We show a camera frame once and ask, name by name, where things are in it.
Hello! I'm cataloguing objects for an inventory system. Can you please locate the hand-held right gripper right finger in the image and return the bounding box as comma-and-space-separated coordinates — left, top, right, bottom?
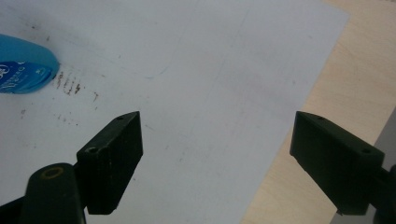
289, 110, 386, 217

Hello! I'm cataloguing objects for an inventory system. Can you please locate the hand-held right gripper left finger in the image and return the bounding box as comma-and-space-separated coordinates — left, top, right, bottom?
76, 110, 144, 216

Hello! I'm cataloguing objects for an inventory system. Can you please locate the white mat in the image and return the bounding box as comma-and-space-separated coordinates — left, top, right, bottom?
0, 0, 350, 224

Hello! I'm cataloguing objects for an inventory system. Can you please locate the blue plastic bottle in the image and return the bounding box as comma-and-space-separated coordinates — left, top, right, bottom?
0, 33, 61, 95

